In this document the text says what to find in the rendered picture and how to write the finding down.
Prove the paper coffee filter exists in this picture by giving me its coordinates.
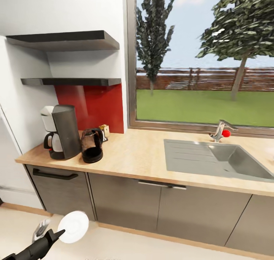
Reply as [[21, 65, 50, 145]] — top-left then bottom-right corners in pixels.
[[39, 106, 54, 116]]

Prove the bottle of coffee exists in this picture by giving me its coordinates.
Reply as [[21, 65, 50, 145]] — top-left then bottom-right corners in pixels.
[[99, 125, 108, 142]]

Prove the saucer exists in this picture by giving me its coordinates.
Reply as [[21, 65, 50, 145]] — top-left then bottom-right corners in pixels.
[[58, 211, 89, 244]]

